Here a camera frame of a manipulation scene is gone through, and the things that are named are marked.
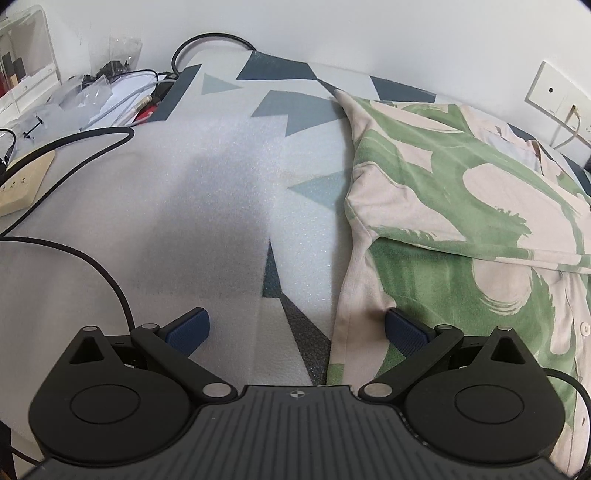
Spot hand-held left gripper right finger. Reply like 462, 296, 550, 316
359, 306, 528, 407

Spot white papers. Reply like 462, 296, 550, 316
88, 74, 162, 127

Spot clear bag of black screws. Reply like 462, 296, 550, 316
99, 36, 144, 79

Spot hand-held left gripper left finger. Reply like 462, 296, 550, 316
68, 304, 236, 407

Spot white plugged cable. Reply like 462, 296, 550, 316
551, 105, 583, 151

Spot white wall socket panel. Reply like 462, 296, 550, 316
525, 60, 591, 149

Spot thin black cable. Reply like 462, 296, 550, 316
0, 236, 137, 330
542, 367, 591, 478
0, 128, 136, 243

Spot white foam sheet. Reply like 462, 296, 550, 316
0, 88, 356, 462

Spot white storage box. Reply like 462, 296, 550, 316
0, 4, 63, 116

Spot geometric print mat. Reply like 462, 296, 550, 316
157, 48, 591, 386

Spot beige power strip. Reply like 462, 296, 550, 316
0, 150, 57, 217

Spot beige green leaf print shirt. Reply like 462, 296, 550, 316
325, 89, 591, 478

